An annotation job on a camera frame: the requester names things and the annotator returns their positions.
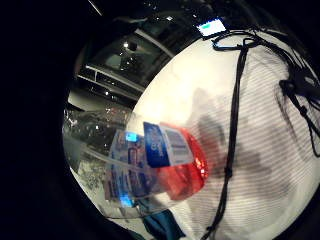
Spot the clear bottle with red liquid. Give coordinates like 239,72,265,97
63,109,210,220

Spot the teal blue cloth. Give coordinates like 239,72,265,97
141,209,186,240

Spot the lit screen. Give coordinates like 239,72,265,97
196,18,228,38

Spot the long black cable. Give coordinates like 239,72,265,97
200,38,262,240

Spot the looped black cable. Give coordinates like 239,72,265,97
211,30,268,53

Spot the black cable with connector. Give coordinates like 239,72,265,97
278,63,320,158

